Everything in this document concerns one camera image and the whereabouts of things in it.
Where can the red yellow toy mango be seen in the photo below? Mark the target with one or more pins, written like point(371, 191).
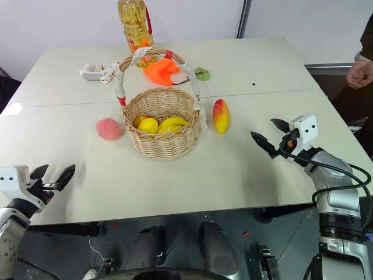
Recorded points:
point(221, 116)

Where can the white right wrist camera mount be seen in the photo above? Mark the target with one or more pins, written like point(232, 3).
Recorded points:
point(307, 128)

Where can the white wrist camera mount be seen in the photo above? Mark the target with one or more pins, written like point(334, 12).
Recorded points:
point(307, 128)
point(13, 181)

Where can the yellow lemon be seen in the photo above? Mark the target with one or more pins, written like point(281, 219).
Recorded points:
point(148, 126)

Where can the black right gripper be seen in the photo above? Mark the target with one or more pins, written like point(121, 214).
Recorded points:
point(288, 146)

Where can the orange cloth bag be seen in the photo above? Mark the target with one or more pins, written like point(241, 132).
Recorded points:
point(160, 71)

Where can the orange toy fruit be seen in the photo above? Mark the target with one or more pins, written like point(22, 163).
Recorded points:
point(140, 119)

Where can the cooking oil plastic bottle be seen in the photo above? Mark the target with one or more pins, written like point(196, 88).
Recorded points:
point(135, 23)

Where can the pink toy peach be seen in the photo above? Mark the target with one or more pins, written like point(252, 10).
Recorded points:
point(108, 129)

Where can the bystander dark trousers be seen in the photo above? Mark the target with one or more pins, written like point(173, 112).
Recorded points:
point(355, 108)

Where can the grey metal frame post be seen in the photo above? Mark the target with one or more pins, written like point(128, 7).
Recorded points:
point(243, 17)

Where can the bystander dark sleeved forearm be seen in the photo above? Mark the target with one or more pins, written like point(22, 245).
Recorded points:
point(367, 38)

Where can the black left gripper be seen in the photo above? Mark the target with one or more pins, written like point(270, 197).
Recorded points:
point(42, 192)

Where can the yellow toy banana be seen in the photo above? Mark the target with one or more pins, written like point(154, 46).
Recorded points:
point(173, 123)

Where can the small green object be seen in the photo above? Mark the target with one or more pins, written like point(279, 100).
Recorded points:
point(203, 75)

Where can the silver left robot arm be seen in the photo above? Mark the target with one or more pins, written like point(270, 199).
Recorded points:
point(8, 233)

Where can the bystander bare hand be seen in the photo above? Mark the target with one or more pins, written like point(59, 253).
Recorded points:
point(361, 74)

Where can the white plastic handheld device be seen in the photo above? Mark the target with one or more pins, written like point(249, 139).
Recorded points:
point(91, 74)

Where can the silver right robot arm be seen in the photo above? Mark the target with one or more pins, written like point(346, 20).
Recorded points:
point(338, 204)

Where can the black table support bar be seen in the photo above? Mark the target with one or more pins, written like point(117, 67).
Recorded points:
point(285, 212)
point(64, 230)

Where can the white paper tape piece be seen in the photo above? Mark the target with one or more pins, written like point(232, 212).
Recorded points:
point(12, 109)

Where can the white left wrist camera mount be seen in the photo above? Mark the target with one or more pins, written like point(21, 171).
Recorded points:
point(13, 181)

